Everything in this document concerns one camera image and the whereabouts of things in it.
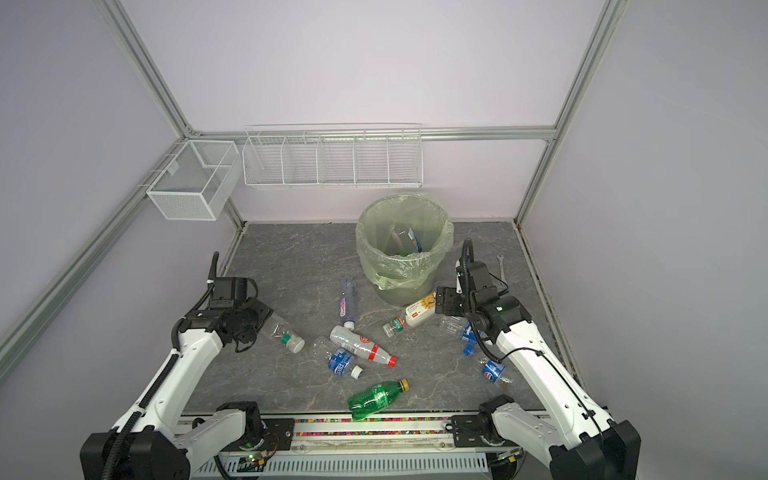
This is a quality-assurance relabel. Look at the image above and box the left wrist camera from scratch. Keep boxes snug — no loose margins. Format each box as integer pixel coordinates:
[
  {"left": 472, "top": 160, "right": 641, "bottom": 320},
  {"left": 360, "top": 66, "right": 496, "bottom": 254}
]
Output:
[{"left": 210, "top": 277, "right": 249, "bottom": 308}]

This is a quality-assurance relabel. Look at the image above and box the green bottle yellow cap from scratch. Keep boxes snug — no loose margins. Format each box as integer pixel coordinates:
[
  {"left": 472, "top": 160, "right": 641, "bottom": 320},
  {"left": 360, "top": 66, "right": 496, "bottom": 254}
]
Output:
[{"left": 347, "top": 379, "right": 410, "bottom": 421}]

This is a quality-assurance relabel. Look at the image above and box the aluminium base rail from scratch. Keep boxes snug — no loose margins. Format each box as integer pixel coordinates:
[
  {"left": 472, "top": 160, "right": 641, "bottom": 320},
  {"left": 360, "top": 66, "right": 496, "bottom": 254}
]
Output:
[{"left": 116, "top": 409, "right": 625, "bottom": 460}]

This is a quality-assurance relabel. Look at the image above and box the blue label water bottle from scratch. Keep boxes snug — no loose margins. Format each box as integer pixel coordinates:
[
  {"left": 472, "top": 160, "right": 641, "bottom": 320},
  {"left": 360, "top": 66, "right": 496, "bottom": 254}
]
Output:
[{"left": 438, "top": 316, "right": 477, "bottom": 345}]

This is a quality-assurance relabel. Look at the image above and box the purple label clear bottle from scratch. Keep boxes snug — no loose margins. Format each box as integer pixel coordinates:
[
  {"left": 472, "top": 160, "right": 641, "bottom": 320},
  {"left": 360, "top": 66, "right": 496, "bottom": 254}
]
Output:
[{"left": 339, "top": 277, "right": 359, "bottom": 331}]

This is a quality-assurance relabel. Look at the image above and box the blue label white cap bottle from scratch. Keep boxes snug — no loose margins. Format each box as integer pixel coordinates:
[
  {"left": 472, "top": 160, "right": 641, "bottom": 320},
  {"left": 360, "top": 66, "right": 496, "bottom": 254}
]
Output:
[{"left": 310, "top": 337, "right": 364, "bottom": 380}]

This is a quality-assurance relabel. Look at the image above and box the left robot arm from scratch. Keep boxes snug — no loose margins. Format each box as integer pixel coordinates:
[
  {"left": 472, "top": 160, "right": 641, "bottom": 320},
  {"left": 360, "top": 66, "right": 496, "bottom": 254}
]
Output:
[{"left": 80, "top": 299, "right": 273, "bottom": 479}]

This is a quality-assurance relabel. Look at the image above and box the silver wrench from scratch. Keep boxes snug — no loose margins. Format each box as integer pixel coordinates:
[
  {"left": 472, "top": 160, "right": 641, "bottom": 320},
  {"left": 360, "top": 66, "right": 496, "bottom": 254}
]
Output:
[{"left": 497, "top": 254, "right": 508, "bottom": 284}]

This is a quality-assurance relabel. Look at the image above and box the blue cap pepsi bottle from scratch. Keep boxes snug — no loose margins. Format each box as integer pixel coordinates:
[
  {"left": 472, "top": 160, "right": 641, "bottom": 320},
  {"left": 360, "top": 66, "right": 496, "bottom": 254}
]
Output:
[{"left": 463, "top": 345, "right": 513, "bottom": 386}]

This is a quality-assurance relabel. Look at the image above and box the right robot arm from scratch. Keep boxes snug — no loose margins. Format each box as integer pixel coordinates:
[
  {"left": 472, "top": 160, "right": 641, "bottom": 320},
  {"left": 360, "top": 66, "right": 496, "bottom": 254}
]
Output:
[{"left": 436, "top": 287, "right": 641, "bottom": 479}]

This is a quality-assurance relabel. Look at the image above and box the red cap white bottle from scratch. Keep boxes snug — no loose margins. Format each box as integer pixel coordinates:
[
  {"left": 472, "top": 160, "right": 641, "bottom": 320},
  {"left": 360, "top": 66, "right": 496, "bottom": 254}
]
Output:
[{"left": 329, "top": 326, "right": 398, "bottom": 368}]

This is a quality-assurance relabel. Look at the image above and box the green cap clear bottle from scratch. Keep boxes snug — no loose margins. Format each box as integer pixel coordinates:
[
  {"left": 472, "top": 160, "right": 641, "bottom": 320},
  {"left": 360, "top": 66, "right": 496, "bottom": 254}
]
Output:
[{"left": 259, "top": 313, "right": 305, "bottom": 354}]

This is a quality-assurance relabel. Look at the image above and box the flower label tea bottle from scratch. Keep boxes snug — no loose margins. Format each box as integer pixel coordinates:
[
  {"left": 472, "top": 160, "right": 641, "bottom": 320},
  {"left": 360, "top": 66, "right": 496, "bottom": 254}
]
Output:
[{"left": 383, "top": 292, "right": 436, "bottom": 338}]

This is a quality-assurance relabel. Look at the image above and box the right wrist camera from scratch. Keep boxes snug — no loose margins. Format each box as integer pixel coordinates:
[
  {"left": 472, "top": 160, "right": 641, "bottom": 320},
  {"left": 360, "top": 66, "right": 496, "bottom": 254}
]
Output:
[{"left": 456, "top": 260, "right": 494, "bottom": 294}]

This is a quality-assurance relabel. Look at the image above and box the white wire rack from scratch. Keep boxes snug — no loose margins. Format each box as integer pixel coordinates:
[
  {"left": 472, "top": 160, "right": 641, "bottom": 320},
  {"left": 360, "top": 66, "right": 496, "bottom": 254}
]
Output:
[{"left": 242, "top": 123, "right": 424, "bottom": 188}]

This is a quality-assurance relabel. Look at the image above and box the bin with green bag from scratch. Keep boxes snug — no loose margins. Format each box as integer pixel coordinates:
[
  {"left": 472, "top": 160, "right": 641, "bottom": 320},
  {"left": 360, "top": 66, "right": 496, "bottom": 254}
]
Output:
[{"left": 355, "top": 193, "right": 454, "bottom": 306}]

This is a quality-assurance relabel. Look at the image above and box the white mesh box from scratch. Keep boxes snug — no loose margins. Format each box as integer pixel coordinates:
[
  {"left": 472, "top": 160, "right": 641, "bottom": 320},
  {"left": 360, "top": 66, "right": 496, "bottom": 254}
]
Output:
[{"left": 147, "top": 140, "right": 243, "bottom": 221}]

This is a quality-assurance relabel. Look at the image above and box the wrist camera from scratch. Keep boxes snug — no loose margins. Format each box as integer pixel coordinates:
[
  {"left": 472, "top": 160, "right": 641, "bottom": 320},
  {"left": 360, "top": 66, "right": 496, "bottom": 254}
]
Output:
[
  {"left": 456, "top": 260, "right": 494, "bottom": 294},
  {"left": 210, "top": 277, "right": 249, "bottom": 308}
]

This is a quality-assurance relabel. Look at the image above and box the tall blue cap clear bottle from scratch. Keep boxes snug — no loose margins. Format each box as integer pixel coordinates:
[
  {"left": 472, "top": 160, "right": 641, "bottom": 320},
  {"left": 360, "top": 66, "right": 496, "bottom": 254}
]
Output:
[{"left": 389, "top": 227, "right": 423, "bottom": 257}]

